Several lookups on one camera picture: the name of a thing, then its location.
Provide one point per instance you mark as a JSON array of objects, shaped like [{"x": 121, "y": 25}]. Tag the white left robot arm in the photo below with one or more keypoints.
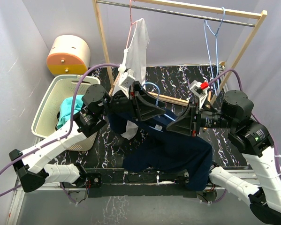
[{"x": 32, "y": 165}]

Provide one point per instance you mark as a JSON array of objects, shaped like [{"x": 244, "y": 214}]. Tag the aluminium frame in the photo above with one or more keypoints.
[{"x": 51, "y": 206}]

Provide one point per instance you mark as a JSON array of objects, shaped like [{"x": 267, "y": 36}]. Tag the pink wire hanger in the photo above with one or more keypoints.
[{"x": 129, "y": 38}]

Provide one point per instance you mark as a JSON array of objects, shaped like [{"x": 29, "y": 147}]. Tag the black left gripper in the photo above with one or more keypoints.
[{"x": 142, "y": 110}]

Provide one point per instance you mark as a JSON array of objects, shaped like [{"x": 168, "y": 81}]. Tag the cream orange drawer cabinet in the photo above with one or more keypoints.
[{"x": 69, "y": 55}]

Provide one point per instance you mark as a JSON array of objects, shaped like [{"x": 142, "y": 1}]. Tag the teal t shirt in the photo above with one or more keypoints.
[{"x": 65, "y": 109}]

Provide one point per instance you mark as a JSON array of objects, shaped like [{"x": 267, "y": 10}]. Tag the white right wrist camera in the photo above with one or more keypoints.
[{"x": 200, "y": 90}]

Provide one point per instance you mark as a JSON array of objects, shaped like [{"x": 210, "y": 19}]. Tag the black garment in basket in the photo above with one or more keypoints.
[{"x": 58, "y": 118}]

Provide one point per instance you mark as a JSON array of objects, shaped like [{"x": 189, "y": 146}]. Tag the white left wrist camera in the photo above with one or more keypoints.
[{"x": 126, "y": 79}]

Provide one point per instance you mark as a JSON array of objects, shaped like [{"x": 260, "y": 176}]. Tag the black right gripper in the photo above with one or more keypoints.
[{"x": 186, "y": 122}]

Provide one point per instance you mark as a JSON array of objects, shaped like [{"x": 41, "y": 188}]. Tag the navy blue t shirt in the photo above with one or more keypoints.
[{"x": 165, "y": 151}]

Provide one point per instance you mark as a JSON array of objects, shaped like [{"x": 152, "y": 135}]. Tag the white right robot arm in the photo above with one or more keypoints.
[{"x": 253, "y": 141}]

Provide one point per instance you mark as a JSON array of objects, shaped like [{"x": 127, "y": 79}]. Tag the white t shirt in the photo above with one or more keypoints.
[{"x": 135, "y": 59}]

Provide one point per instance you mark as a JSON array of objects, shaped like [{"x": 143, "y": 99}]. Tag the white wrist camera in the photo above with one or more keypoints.
[
  {"x": 200, "y": 90},
  {"x": 126, "y": 79}
]

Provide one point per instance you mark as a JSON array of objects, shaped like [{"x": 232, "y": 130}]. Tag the cream laundry basket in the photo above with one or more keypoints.
[{"x": 45, "y": 120}]

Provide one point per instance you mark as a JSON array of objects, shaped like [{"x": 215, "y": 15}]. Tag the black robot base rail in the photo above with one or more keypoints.
[{"x": 150, "y": 182}]

